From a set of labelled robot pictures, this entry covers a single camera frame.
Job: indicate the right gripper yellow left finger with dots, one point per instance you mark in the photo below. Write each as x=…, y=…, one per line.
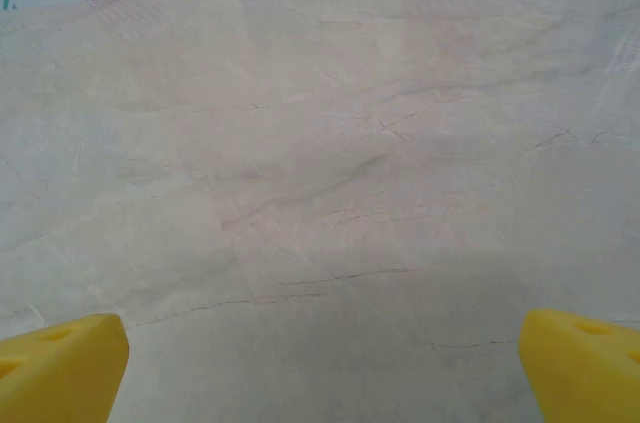
x=60, y=373

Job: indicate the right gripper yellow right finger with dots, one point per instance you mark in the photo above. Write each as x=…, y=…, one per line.
x=585, y=378

